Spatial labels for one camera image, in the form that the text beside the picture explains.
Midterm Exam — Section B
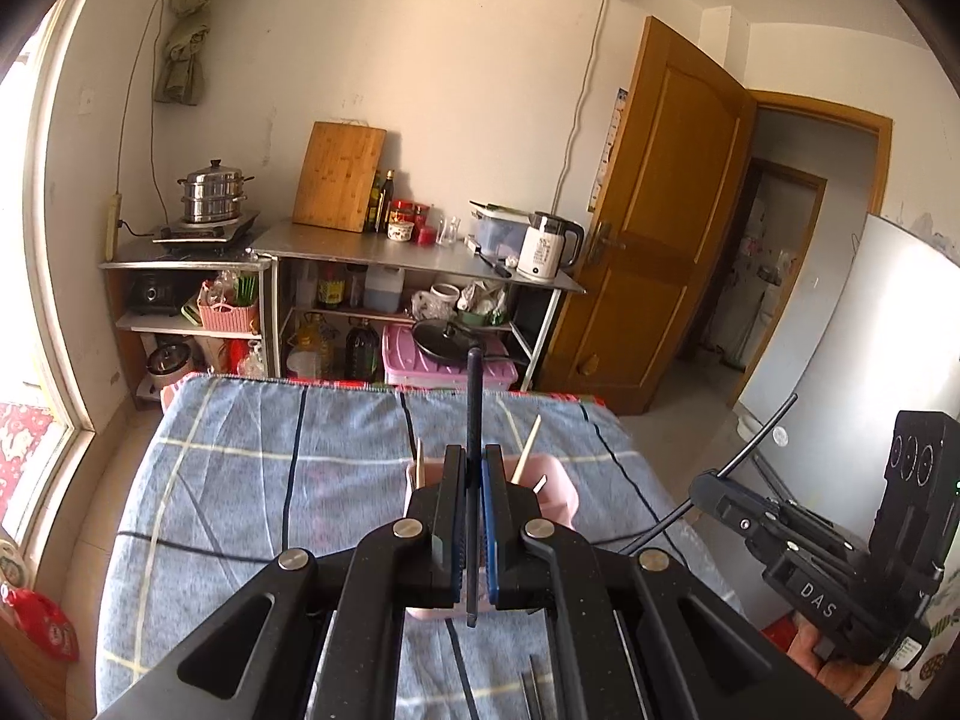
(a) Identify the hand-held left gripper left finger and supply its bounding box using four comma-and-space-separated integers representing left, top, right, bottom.
97, 444, 470, 720

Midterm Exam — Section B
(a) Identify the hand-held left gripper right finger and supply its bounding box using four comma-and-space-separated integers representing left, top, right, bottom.
484, 444, 856, 720

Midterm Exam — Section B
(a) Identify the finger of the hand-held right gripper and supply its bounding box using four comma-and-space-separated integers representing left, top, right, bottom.
690, 469, 853, 542
711, 499, 854, 578

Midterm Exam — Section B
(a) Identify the pink utensil basket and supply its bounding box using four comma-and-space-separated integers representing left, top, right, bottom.
405, 454, 582, 623

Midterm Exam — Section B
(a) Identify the wooden chopstick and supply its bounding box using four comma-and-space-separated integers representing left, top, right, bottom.
512, 415, 542, 482

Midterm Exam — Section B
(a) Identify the black plastic chopstick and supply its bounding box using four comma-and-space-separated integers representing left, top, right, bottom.
466, 345, 485, 629

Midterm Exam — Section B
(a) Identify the row of black chopsticks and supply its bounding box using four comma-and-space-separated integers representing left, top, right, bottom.
520, 652, 554, 720

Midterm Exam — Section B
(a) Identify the person's right hand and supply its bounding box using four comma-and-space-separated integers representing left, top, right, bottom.
787, 611, 901, 720

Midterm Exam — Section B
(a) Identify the printed cardboard box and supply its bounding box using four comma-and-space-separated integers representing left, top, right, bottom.
904, 600, 960, 700

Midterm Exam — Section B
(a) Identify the pink storage box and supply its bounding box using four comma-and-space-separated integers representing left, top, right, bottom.
382, 324, 520, 391

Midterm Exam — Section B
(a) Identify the white refrigerator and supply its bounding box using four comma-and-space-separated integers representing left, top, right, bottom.
731, 214, 960, 616

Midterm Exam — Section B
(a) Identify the black frying pan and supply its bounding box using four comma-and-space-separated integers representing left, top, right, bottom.
412, 319, 488, 361

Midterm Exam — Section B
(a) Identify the dark liquid bottle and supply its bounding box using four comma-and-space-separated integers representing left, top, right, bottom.
345, 319, 381, 383

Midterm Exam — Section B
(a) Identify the blue plaid cloth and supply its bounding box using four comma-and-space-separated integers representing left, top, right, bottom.
94, 373, 751, 720

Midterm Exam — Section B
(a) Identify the large cooking oil bottle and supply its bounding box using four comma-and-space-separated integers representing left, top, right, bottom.
289, 315, 338, 380

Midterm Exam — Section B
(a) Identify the brown wooden door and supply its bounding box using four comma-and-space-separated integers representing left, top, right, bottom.
540, 15, 758, 417

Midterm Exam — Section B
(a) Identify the white plastic jug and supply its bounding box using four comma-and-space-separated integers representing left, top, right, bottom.
364, 266, 406, 314

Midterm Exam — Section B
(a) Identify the kitchen knife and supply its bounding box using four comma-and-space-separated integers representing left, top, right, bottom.
465, 236, 512, 278

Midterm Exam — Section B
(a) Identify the white electric kettle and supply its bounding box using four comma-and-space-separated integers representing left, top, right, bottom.
516, 211, 586, 284

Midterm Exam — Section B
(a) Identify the soy sauce bottle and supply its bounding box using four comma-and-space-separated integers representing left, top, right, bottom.
315, 264, 347, 308

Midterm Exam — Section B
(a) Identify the clear plastic container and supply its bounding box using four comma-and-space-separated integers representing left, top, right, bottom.
470, 201, 530, 260

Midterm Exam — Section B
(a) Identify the steel kitchen table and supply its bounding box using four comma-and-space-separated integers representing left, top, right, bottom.
247, 221, 587, 391

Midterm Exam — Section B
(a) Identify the small pink storage basket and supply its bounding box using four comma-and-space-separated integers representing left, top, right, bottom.
197, 292, 261, 335

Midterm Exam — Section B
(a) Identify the white rice cooker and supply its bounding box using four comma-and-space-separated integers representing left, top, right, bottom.
145, 341, 197, 395

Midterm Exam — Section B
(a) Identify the bamboo cutting board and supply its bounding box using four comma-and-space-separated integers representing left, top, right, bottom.
292, 121, 388, 233

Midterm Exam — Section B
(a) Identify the red plastic bag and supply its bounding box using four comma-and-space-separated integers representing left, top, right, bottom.
7, 589, 80, 661

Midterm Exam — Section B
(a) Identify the black induction cooker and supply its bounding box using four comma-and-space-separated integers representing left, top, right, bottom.
152, 210, 262, 245

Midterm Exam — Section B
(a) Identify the steel steamer pot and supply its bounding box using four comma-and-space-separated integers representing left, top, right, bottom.
177, 159, 254, 226

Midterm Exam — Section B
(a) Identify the metal door handle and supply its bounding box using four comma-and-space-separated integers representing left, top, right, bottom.
589, 221, 627, 267

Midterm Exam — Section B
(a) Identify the wall calendar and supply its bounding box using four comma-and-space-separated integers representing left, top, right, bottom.
587, 86, 629, 212

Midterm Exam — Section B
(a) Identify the white wall cable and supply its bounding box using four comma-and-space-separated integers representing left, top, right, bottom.
551, 0, 608, 215

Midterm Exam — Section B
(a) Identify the white window frame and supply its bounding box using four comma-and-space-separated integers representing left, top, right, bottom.
0, 0, 98, 563

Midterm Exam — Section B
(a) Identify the dark wall cable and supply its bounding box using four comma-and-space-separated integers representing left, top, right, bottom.
116, 0, 170, 241

